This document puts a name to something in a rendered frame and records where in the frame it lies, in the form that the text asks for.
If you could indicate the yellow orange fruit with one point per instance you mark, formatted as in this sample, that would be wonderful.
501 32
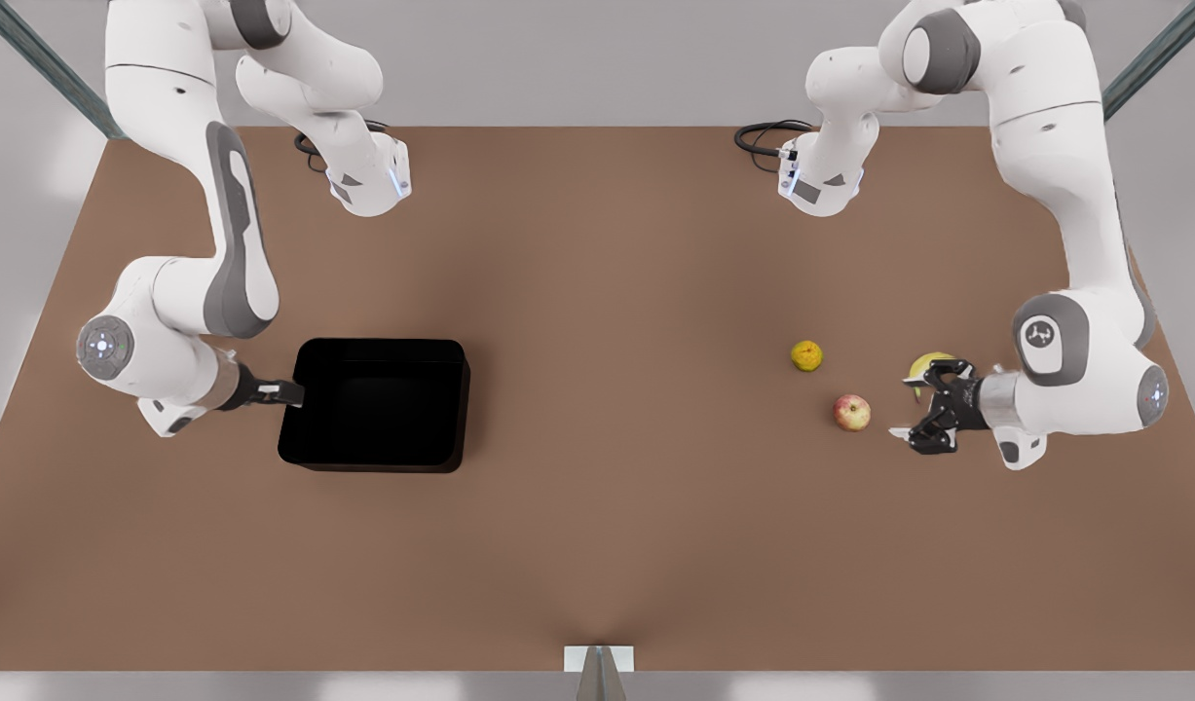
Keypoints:
806 355

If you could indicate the silver frame post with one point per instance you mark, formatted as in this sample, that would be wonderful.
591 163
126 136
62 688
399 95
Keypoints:
1157 54
599 674
52 63

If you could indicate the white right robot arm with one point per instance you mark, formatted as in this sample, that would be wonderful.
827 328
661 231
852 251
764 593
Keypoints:
237 263

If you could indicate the black storage box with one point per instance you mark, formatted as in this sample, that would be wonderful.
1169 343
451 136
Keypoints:
378 401

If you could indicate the red apple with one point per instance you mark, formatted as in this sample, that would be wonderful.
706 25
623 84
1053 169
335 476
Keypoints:
851 412

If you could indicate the yellow banana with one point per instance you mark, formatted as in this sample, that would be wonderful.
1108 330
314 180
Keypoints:
924 364

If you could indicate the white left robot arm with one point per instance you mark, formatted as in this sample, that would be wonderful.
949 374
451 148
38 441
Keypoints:
1064 195

